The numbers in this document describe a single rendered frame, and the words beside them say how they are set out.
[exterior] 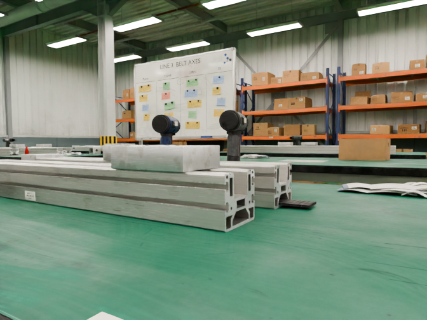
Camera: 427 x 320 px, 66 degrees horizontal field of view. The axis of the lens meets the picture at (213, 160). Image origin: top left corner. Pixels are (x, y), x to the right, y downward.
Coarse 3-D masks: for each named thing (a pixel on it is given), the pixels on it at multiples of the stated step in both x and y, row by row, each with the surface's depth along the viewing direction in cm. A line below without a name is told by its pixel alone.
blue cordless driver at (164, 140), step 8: (152, 120) 103; (160, 120) 102; (168, 120) 102; (176, 120) 111; (160, 128) 102; (168, 128) 103; (176, 128) 110; (168, 136) 107; (160, 144) 106; (168, 144) 106
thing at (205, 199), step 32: (0, 160) 95; (0, 192) 81; (32, 192) 73; (64, 192) 67; (96, 192) 64; (128, 192) 57; (160, 192) 54; (192, 192) 50; (224, 192) 47; (192, 224) 51; (224, 224) 47
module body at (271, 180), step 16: (48, 160) 102; (64, 160) 98; (80, 160) 94; (96, 160) 90; (256, 176) 66; (272, 176) 65; (288, 176) 71; (256, 192) 65; (272, 192) 65; (288, 192) 72; (272, 208) 64
